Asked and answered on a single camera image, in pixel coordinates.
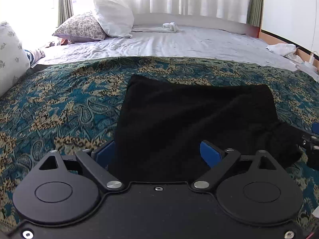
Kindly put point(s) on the leaf print white duvet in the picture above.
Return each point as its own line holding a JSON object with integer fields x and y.
{"x": 13, "y": 58}

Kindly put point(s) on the green striped curtain right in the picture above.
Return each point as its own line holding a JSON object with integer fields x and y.
{"x": 254, "y": 16}

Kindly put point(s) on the black pants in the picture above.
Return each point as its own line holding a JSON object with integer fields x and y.
{"x": 161, "y": 126}

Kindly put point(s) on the small rolled white cloth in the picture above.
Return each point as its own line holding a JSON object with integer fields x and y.
{"x": 170, "y": 27}

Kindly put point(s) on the crumpled white cloth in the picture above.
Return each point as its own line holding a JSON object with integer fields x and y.
{"x": 282, "y": 49}

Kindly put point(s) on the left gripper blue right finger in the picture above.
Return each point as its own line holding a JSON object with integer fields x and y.
{"x": 219, "y": 162}

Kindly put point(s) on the white charger with cable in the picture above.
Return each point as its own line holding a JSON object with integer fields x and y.
{"x": 311, "y": 57}

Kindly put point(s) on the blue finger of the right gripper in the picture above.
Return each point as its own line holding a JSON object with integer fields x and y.
{"x": 315, "y": 128}

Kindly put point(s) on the green striped curtain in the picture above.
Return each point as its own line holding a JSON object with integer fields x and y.
{"x": 65, "y": 11}
{"x": 254, "y": 16}

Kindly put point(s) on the white pillow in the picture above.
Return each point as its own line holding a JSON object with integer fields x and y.
{"x": 115, "y": 17}

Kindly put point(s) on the floral grey pillow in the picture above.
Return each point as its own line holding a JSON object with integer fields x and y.
{"x": 81, "y": 28}

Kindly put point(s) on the wooden bed frame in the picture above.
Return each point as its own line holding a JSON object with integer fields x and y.
{"x": 272, "y": 39}

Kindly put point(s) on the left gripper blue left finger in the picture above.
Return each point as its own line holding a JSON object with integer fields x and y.
{"x": 94, "y": 165}

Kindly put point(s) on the teal paisley bedspread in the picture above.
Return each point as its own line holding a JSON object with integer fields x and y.
{"x": 74, "y": 105}

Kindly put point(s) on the green striped curtain left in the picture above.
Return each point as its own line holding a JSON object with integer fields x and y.
{"x": 65, "y": 11}

